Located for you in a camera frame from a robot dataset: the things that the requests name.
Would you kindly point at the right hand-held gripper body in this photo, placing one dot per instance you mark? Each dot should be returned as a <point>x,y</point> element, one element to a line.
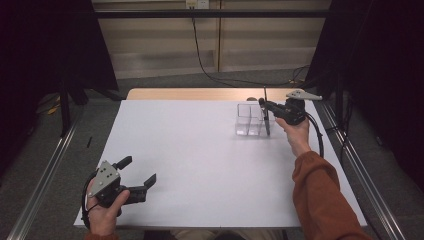
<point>295,111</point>

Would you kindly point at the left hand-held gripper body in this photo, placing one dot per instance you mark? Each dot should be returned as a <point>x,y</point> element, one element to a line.
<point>106,180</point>

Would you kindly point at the clear acrylic organizer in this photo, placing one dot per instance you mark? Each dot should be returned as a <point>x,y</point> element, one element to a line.
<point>246,128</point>

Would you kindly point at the person's right hand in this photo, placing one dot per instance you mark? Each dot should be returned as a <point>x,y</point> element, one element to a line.
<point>298,138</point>

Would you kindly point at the person's left hand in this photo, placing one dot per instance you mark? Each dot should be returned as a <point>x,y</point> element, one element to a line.
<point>103,220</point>

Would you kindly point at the small black stick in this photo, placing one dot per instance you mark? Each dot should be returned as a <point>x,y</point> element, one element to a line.
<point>89,142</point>

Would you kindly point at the white table sheet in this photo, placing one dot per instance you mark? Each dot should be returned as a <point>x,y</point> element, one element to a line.
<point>200,166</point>

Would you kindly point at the black metal stand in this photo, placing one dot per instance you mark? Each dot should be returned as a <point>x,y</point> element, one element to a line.
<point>65,110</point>

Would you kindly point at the black curtain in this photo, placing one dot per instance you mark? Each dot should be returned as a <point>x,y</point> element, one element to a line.
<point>383,66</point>
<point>43,50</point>

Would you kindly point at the black horizontal bar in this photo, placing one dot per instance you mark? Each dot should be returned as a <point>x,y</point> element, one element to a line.
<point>200,13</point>

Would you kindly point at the metal floor rail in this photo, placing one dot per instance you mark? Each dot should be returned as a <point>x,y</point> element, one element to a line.
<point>371,186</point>
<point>48,166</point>

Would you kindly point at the white wall socket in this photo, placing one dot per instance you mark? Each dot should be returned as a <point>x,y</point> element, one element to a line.
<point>197,3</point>

